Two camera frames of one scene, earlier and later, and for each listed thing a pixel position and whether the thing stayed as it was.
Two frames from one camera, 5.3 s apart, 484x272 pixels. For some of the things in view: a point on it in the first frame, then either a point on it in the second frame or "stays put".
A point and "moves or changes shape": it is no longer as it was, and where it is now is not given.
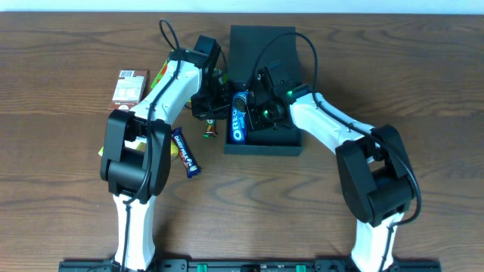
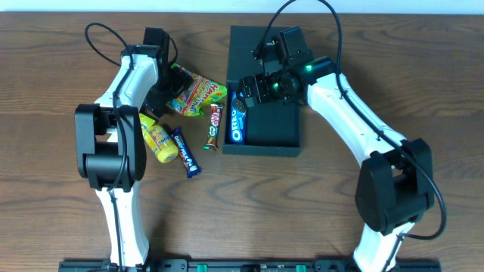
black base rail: [249, 266] stays put
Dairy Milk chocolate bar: [190, 164] stays put
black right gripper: [251, 114] → [255, 91]
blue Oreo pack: [240, 118] stays put
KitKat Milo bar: [211, 128] moves or changes shape
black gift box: [262, 63] stays put
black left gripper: [211, 112] → [175, 81]
